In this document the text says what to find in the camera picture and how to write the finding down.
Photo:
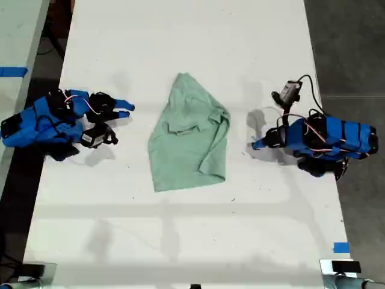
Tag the short blue tape piece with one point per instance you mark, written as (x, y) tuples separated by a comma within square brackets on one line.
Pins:
[(341, 247)]

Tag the white side table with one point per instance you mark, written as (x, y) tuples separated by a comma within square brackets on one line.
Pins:
[(18, 30)]

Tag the small black box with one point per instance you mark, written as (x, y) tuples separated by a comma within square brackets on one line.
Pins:
[(33, 270), (346, 266)]

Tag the tiny black edge block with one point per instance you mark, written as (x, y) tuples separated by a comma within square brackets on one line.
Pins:
[(195, 286)]

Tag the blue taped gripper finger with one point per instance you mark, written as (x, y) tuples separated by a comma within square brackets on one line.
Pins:
[(260, 144), (126, 104), (121, 114)]

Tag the long blue tape strip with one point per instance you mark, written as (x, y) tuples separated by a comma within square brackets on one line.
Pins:
[(13, 71)]

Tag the silver table clamp plate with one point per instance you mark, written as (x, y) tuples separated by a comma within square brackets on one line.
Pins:
[(325, 267), (50, 270)]

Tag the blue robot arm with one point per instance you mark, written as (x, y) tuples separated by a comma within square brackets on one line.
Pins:
[(45, 120), (337, 137)]

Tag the black camera stalk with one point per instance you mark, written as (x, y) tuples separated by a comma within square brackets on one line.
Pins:
[(287, 113)]

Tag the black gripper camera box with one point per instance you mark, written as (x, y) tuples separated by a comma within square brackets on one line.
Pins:
[(288, 91), (94, 136)]

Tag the pale green t-shirt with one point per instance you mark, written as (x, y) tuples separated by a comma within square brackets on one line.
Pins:
[(186, 135)]

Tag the grey metal tube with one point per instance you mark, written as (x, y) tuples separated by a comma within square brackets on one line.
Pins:
[(346, 283), (21, 284)]

